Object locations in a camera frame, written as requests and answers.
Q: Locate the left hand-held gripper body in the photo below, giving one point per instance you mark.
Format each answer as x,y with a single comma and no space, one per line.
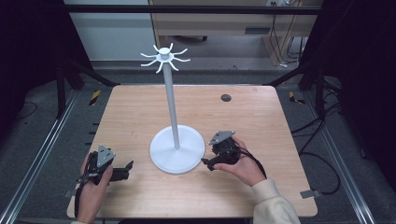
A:
102,157

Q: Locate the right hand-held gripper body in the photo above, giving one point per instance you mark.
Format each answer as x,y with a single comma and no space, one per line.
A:
225,149

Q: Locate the white hook stand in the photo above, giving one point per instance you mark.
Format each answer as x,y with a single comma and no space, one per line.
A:
176,152

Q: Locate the person's right hand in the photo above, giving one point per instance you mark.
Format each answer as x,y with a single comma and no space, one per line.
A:
246,171

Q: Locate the person's left hand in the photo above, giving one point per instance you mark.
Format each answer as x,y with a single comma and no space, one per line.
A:
92,193

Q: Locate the dark round table grommet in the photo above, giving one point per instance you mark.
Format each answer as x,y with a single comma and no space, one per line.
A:
226,97

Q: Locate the yellow black floor tape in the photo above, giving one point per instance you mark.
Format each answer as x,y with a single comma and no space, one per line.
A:
295,98
95,97

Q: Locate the white background cabinet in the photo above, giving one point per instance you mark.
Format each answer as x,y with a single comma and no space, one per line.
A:
115,34

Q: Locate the black curtain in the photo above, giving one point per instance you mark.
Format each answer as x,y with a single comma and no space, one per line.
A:
31,46
364,77

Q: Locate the grey metal table bracket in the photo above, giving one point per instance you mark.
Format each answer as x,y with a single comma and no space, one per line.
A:
70,192
309,193

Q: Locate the aluminium floor rail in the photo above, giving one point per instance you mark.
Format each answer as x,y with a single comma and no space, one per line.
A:
342,161
34,158

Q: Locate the black metal frame stand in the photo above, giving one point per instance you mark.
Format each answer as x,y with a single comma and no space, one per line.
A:
319,87
62,87

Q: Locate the black horizontal frame bar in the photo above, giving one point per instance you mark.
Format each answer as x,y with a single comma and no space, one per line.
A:
186,9

